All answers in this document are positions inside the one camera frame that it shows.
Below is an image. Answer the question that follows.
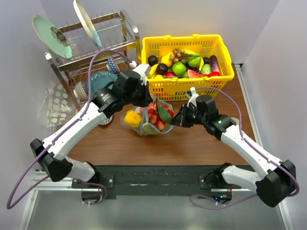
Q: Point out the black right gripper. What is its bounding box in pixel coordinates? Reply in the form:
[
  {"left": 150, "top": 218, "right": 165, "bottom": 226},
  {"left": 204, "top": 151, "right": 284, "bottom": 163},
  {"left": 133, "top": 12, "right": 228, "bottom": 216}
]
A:
[{"left": 169, "top": 103, "right": 207, "bottom": 128}]

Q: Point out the clear zip bag blue seal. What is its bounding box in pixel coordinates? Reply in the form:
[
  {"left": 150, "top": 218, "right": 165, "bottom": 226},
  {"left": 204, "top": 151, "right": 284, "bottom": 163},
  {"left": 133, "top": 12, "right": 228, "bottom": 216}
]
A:
[{"left": 120, "top": 95, "right": 175, "bottom": 136}]

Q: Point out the yellow bell pepper toy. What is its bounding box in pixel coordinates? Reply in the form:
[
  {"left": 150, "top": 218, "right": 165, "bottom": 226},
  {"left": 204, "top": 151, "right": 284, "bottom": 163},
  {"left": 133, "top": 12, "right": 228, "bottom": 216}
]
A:
[{"left": 124, "top": 110, "right": 142, "bottom": 127}]

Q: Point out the green grape bunch toy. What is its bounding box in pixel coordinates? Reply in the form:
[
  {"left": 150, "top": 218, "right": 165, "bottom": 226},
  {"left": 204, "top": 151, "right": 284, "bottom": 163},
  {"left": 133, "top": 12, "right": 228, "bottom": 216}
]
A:
[{"left": 143, "top": 126, "right": 157, "bottom": 135}]

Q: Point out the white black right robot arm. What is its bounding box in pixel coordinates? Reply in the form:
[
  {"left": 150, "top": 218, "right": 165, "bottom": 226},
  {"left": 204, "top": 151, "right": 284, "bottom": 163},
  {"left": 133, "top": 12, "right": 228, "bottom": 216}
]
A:
[{"left": 171, "top": 91, "right": 299, "bottom": 207}]

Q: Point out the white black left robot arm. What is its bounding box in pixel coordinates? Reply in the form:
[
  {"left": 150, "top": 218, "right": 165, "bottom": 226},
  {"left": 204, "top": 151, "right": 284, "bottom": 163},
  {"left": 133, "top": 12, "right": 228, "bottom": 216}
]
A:
[{"left": 30, "top": 64, "right": 153, "bottom": 188}]

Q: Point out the polka dot plastic bag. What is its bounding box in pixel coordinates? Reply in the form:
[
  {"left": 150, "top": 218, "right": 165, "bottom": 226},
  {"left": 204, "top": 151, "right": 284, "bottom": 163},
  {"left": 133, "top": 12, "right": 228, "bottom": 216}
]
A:
[{"left": 38, "top": 81, "right": 78, "bottom": 135}]

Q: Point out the yellow banana toy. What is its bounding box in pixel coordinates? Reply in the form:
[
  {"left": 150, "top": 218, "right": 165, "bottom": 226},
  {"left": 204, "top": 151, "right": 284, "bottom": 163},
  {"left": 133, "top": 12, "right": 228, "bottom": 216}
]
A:
[{"left": 147, "top": 64, "right": 159, "bottom": 79}]

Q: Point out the yellow plastic basket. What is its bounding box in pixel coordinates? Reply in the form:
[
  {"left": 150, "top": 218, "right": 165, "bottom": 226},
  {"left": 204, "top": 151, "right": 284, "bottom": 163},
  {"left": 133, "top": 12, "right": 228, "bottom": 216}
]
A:
[{"left": 142, "top": 34, "right": 235, "bottom": 101}]

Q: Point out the dark avocado toy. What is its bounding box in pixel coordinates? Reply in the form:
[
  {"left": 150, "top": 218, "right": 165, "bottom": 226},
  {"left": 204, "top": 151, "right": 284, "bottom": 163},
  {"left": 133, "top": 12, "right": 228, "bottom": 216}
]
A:
[
  {"left": 156, "top": 63, "right": 168, "bottom": 75},
  {"left": 147, "top": 55, "right": 159, "bottom": 67}
]

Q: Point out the black white floral bowl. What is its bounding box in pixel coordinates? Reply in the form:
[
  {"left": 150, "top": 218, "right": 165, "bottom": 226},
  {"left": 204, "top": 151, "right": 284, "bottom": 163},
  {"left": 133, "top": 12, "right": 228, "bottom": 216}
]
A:
[{"left": 99, "top": 116, "right": 113, "bottom": 126}]

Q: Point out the blue zigzag bowl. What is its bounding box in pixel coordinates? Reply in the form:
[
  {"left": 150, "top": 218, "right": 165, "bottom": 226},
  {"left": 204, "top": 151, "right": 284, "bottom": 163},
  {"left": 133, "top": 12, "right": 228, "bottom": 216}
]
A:
[{"left": 106, "top": 57, "right": 120, "bottom": 75}]

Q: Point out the teal scalloped plate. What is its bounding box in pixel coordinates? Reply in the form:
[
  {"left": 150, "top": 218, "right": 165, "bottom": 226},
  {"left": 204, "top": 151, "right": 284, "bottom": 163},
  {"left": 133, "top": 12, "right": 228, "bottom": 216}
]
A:
[{"left": 91, "top": 71, "right": 118, "bottom": 95}]

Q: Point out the yellow pear toy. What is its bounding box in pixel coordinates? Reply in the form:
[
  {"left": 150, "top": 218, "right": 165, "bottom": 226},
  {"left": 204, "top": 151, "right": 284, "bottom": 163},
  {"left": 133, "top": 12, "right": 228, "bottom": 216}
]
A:
[{"left": 160, "top": 53, "right": 173, "bottom": 68}]

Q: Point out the watermelon slice toy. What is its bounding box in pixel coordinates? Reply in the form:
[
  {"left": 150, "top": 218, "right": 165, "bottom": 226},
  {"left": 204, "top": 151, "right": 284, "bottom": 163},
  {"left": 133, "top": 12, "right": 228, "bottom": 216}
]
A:
[{"left": 187, "top": 69, "right": 208, "bottom": 79}]

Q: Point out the green apple toy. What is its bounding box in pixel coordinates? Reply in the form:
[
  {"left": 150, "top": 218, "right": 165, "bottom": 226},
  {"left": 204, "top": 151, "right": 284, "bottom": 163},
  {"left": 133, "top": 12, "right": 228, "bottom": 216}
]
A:
[
  {"left": 172, "top": 61, "right": 187, "bottom": 76},
  {"left": 188, "top": 54, "right": 203, "bottom": 68}
]

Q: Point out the brown grape bunch toy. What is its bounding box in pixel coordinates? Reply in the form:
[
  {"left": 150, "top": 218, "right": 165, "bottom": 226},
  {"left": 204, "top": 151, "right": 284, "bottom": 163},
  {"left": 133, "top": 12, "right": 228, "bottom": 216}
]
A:
[{"left": 170, "top": 48, "right": 189, "bottom": 63}]

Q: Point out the cream ceramic mug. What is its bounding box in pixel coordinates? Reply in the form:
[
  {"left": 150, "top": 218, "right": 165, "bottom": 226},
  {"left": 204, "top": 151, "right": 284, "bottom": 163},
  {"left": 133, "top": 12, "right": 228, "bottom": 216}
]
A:
[{"left": 231, "top": 117, "right": 240, "bottom": 125}]

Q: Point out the red pepper toy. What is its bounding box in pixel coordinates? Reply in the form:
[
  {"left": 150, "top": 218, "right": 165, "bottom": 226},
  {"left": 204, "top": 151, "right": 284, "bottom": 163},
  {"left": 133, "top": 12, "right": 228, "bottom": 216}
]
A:
[{"left": 208, "top": 71, "right": 221, "bottom": 77}]

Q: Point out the steel two-tier dish rack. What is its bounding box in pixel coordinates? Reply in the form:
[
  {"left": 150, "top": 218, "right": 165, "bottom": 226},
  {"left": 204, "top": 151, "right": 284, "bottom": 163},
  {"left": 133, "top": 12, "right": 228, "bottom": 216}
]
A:
[{"left": 45, "top": 10, "right": 142, "bottom": 109}]

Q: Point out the purple eggplant toy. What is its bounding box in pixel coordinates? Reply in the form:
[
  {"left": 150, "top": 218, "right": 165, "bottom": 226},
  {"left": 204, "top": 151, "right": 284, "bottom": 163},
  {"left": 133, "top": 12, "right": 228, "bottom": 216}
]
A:
[{"left": 210, "top": 55, "right": 220, "bottom": 74}]

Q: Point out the beige blue-edged plate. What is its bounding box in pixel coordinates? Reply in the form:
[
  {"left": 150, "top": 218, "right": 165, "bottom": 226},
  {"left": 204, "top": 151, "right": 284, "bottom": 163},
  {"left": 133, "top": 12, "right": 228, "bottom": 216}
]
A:
[{"left": 73, "top": 0, "right": 102, "bottom": 47}]

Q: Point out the mint green flower plate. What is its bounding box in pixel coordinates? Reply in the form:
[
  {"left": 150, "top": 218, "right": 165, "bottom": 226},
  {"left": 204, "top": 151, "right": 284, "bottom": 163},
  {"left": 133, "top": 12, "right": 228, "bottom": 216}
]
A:
[{"left": 32, "top": 15, "right": 73, "bottom": 59}]

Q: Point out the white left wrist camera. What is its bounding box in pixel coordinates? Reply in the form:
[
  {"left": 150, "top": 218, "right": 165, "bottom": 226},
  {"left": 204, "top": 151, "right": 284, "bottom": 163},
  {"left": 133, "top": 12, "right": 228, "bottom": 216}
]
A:
[{"left": 132, "top": 64, "right": 151, "bottom": 81}]

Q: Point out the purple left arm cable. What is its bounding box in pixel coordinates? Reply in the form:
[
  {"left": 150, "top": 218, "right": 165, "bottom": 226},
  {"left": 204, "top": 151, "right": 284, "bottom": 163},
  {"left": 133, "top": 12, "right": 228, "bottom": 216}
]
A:
[{"left": 6, "top": 50, "right": 137, "bottom": 209}]

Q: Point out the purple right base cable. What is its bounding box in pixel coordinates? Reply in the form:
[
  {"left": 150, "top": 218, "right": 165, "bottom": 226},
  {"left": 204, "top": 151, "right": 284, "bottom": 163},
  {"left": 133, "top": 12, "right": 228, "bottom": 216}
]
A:
[{"left": 190, "top": 193, "right": 260, "bottom": 210}]

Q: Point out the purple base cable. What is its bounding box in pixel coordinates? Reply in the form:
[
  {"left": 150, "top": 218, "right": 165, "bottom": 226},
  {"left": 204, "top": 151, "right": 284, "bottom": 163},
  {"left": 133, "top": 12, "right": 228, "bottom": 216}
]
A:
[
  {"left": 190, "top": 193, "right": 260, "bottom": 210},
  {"left": 76, "top": 179, "right": 108, "bottom": 206}
]

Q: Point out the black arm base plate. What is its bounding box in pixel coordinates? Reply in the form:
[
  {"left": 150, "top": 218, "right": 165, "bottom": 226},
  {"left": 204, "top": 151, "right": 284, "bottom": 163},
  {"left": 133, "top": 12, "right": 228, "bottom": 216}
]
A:
[{"left": 71, "top": 165, "right": 242, "bottom": 201}]

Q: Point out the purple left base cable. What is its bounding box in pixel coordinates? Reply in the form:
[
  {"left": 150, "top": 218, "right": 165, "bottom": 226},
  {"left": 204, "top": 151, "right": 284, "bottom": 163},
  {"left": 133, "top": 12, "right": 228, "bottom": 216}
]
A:
[{"left": 76, "top": 179, "right": 108, "bottom": 206}]

